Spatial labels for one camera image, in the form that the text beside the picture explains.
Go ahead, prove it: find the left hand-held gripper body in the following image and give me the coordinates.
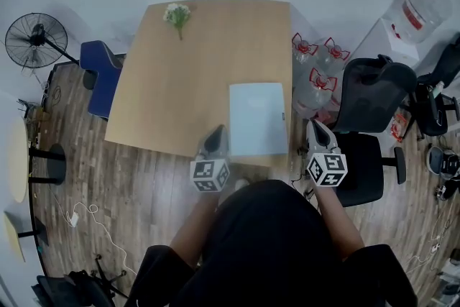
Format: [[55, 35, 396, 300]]
[[189, 124, 231, 193]]

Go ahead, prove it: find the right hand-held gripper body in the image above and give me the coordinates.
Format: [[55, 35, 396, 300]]
[[305, 118, 349, 188]]

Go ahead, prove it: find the pale blue item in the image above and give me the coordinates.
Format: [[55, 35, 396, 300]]
[[229, 82, 290, 157]]

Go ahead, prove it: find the person's right forearm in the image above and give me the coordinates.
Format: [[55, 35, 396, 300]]
[[313, 182, 366, 260]]

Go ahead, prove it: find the person's left forearm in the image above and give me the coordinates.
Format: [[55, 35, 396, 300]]
[[168, 189, 231, 267]]

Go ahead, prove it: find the clear water jug red cap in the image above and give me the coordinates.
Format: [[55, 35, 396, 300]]
[[292, 67, 339, 119], [291, 32, 320, 73], [317, 37, 351, 73]]

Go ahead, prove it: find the black mesh office chair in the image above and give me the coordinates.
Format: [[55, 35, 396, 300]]
[[331, 54, 418, 208]]

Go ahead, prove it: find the orange packet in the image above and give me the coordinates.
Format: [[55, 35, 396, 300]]
[[390, 112, 409, 139]]

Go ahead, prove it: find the light wooden table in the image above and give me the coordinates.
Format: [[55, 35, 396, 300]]
[[103, 0, 294, 169]]

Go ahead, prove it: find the person's black clothing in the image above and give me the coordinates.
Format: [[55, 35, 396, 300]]
[[124, 179, 418, 307]]

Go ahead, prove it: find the black and white floor device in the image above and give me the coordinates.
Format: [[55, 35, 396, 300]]
[[426, 145, 460, 181]]

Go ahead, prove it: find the white water dispenser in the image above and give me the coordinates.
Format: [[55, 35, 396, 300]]
[[349, 17, 420, 70]]

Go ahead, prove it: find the blue chair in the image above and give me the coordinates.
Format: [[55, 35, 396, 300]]
[[79, 40, 125, 120]]

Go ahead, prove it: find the white flower bunch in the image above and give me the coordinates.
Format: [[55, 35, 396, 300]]
[[162, 2, 192, 42]]

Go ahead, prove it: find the black chair with star base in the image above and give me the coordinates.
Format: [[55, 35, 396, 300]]
[[31, 254, 129, 307]]

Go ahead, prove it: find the round yellow side table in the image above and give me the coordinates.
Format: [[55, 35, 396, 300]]
[[6, 116, 68, 205]]

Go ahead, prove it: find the small yellow table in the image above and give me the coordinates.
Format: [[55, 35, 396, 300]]
[[3, 211, 50, 263]]

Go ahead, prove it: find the black standing fan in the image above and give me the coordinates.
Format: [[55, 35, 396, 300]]
[[4, 12, 96, 91]]

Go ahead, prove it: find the white charger with cable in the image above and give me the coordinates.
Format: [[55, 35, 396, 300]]
[[52, 200, 138, 277]]

